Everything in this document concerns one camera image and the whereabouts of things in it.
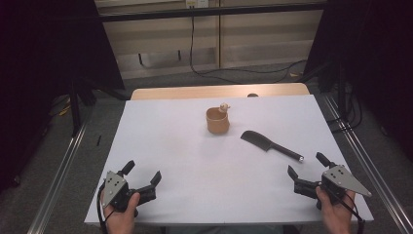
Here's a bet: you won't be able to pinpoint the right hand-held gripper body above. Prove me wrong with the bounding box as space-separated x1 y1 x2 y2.
316 164 373 211

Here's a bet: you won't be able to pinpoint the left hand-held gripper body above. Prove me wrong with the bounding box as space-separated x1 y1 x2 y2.
100 171 146 218

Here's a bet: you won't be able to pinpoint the person's left hand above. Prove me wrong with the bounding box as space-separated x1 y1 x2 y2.
102 191 141 234

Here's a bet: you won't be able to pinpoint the person's right hand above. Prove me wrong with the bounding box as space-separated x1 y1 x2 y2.
315 186 357 234

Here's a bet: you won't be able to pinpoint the white table cover board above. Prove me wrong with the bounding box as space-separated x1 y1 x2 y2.
84 94 375 227

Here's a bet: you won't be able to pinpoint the black knife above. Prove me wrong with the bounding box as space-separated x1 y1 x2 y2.
240 130 305 163

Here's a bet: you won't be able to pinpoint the black metal stand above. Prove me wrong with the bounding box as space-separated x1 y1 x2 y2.
66 72 98 137

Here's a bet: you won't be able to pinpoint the brown cup with small figure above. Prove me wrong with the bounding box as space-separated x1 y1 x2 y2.
206 102 232 135

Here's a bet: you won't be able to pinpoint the wooden table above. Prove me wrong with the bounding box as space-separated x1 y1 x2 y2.
130 82 311 101

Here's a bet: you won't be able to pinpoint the black curtain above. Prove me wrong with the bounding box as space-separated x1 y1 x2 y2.
303 0 413 160
0 0 127 193

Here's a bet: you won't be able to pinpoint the black horizontal bar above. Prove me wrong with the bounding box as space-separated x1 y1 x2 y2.
96 2 329 23

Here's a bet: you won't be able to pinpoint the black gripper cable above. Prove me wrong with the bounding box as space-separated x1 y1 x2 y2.
334 189 366 234
95 183 115 234

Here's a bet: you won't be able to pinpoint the aluminium floor rail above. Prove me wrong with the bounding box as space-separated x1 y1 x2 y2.
322 94 413 234
26 121 90 234

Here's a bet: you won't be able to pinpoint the black floor cables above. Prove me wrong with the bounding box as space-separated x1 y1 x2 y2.
325 82 364 135

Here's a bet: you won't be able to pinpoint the black wall cable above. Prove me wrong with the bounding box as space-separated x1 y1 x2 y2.
189 5 308 85

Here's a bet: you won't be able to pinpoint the white wall socket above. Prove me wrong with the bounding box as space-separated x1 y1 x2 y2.
184 0 209 10

